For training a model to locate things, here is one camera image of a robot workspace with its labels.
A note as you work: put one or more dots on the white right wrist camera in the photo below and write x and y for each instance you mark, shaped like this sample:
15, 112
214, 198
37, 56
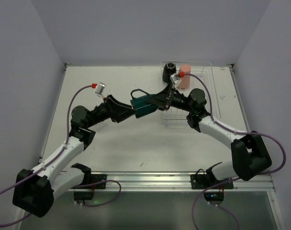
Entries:
175, 80

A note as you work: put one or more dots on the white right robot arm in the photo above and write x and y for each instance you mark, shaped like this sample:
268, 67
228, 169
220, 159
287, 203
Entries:
249, 155

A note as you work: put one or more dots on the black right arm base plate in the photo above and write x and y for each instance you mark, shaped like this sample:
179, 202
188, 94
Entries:
201, 181

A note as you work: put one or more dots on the right black controller box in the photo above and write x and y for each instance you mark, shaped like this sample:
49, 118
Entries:
214, 197

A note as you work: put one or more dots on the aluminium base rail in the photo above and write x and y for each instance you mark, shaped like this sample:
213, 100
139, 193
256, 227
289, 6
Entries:
153, 182

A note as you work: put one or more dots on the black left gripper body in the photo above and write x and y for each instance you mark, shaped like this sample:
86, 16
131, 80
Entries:
110, 108

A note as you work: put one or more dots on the pink plastic cup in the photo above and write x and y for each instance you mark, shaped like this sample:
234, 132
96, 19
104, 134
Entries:
184, 72

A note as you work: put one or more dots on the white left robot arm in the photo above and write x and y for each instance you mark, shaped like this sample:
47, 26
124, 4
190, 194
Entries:
39, 187

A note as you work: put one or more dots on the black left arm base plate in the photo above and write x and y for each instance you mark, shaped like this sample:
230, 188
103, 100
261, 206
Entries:
95, 181

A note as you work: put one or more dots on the black metal mug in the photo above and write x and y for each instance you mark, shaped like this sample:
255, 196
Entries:
168, 70

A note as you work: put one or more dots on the left black controller box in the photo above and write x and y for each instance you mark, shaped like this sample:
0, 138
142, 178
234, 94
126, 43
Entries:
83, 196

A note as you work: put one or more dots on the black controller box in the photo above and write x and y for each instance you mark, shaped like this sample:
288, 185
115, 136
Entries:
83, 196
214, 197

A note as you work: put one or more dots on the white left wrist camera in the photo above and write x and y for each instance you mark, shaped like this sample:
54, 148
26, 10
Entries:
99, 90

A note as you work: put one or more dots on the teal mug white inside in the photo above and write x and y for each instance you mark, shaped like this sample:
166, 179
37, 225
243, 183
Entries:
141, 105

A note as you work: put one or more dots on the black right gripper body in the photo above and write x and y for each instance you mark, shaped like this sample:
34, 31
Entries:
169, 97

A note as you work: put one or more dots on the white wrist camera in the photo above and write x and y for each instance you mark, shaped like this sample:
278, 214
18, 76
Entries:
175, 80
99, 90

